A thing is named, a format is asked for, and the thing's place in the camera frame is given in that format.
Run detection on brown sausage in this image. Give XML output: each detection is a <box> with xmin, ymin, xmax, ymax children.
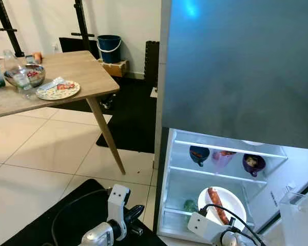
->
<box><xmin>207</xmin><ymin>188</ymin><xmax>232</xmax><ymax>226</ymax></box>

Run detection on white bowl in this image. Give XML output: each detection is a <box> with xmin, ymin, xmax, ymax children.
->
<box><xmin>241</xmin><ymin>139</ymin><xmax>266</xmax><ymax>147</ymax></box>
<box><xmin>198</xmin><ymin>186</ymin><xmax>248</xmax><ymax>231</ymax></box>

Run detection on glass fridge shelf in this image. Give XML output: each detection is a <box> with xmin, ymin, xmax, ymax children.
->
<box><xmin>169</xmin><ymin>165</ymin><xmax>267</xmax><ymax>185</ymax></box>
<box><xmin>174</xmin><ymin>139</ymin><xmax>288</xmax><ymax>159</ymax></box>

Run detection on grey two-door fridge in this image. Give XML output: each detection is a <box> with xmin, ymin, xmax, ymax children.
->
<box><xmin>154</xmin><ymin>0</ymin><xmax>308</xmax><ymax>246</ymax></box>

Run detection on white-lined fridge main door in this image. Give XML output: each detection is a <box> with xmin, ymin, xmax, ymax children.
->
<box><xmin>277</xmin><ymin>177</ymin><xmax>308</xmax><ymax>246</ymax></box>

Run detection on grey fridge freezer door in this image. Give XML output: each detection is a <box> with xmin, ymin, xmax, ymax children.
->
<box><xmin>162</xmin><ymin>0</ymin><xmax>308</xmax><ymax>150</ymax></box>

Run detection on clear crisper drawer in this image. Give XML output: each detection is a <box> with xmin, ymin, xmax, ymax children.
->
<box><xmin>158</xmin><ymin>205</ymin><xmax>252</xmax><ymax>241</ymax></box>

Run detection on green vegetables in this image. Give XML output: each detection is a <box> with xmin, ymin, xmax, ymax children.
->
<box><xmin>182</xmin><ymin>199</ymin><xmax>201</xmax><ymax>215</ymax></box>

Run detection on dark blue cup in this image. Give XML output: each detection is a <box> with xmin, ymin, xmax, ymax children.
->
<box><xmin>190</xmin><ymin>146</ymin><xmax>210</xmax><ymax>167</ymax></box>

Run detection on pink cup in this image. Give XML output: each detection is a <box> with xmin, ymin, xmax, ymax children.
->
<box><xmin>212</xmin><ymin>150</ymin><xmax>237</xmax><ymax>175</ymax></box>

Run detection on black kettlebell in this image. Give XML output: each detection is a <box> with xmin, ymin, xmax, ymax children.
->
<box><xmin>99</xmin><ymin>94</ymin><xmax>120</xmax><ymax>111</ymax></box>

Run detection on purple cup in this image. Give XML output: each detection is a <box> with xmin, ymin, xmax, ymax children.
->
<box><xmin>242</xmin><ymin>154</ymin><xmax>266</xmax><ymax>177</ymax></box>

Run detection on light wooden table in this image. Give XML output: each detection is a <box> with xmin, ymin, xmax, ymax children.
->
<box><xmin>0</xmin><ymin>50</ymin><xmax>126</xmax><ymax>176</ymax></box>

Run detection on floral round plate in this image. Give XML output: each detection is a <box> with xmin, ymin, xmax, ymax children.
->
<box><xmin>36</xmin><ymin>80</ymin><xmax>81</xmax><ymax>101</ymax></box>

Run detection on red sachet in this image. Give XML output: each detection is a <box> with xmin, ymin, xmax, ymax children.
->
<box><xmin>56</xmin><ymin>82</ymin><xmax>75</xmax><ymax>91</ymax></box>

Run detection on wooden box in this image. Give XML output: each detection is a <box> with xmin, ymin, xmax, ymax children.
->
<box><xmin>99</xmin><ymin>59</ymin><xmax>129</xmax><ymax>78</ymax></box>

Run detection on black foam mat stack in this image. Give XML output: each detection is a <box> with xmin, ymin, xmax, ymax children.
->
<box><xmin>144</xmin><ymin>40</ymin><xmax>161</xmax><ymax>98</ymax></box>

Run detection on white blue sachet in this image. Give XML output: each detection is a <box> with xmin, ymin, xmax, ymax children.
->
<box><xmin>44</xmin><ymin>77</ymin><xmax>65</xmax><ymax>89</ymax></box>

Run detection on blue bucket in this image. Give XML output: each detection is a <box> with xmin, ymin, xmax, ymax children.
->
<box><xmin>97</xmin><ymin>35</ymin><xmax>122</xmax><ymax>64</ymax></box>

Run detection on steel bowl of red candies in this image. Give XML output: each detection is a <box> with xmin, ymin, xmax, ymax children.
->
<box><xmin>4</xmin><ymin>64</ymin><xmax>46</xmax><ymax>89</ymax></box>

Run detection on clear plastic water bottle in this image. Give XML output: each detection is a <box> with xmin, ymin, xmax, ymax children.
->
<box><xmin>4</xmin><ymin>49</ymin><xmax>36</xmax><ymax>99</ymax></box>

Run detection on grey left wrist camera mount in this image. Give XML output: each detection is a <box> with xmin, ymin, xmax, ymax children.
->
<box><xmin>107</xmin><ymin>184</ymin><xmax>131</xmax><ymax>239</ymax></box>

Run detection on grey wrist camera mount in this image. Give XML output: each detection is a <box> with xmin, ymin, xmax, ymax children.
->
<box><xmin>186</xmin><ymin>210</ymin><xmax>226</xmax><ymax>244</ymax></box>
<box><xmin>107</xmin><ymin>184</ymin><xmax>131</xmax><ymax>239</ymax></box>

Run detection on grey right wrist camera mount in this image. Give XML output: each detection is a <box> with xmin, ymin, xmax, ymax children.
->
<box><xmin>186</xmin><ymin>210</ymin><xmax>226</xmax><ymax>244</ymax></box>

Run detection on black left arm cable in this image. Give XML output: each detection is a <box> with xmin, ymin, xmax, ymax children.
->
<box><xmin>51</xmin><ymin>189</ymin><xmax>111</xmax><ymax>246</ymax></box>

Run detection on black wall panel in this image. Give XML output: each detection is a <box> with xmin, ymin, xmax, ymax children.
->
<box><xmin>59</xmin><ymin>37</ymin><xmax>98</xmax><ymax>53</ymax></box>

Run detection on black rack post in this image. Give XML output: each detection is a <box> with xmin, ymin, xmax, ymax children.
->
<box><xmin>72</xmin><ymin>0</ymin><xmax>95</xmax><ymax>52</ymax></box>
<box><xmin>0</xmin><ymin>0</ymin><xmax>21</xmax><ymax>58</ymax></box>

